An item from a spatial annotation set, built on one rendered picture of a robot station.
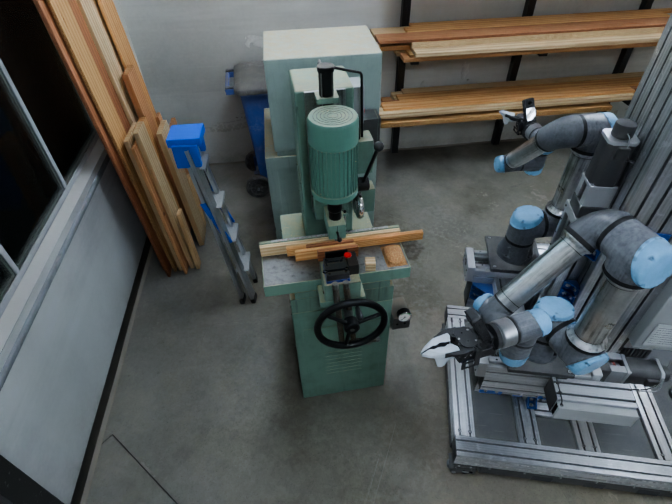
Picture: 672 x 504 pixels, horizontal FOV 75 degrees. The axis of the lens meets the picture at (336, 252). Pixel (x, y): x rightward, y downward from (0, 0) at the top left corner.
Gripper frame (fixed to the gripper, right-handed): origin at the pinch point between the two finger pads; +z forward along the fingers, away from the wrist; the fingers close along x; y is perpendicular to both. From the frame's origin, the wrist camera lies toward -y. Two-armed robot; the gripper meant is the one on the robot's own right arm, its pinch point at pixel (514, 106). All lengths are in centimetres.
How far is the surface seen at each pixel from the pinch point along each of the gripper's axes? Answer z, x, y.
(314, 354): -69, -116, 69
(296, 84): -28, -98, -42
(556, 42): 126, 87, 27
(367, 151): -34, -76, -12
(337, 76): -23, -83, -40
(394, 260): -64, -73, 22
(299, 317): -69, -117, 40
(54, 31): 34, -201, -62
